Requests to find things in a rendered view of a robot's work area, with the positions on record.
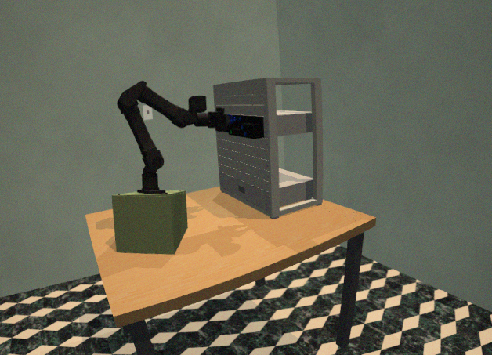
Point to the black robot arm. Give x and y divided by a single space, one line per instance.
179 116

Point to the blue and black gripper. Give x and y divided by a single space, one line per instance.
224 128

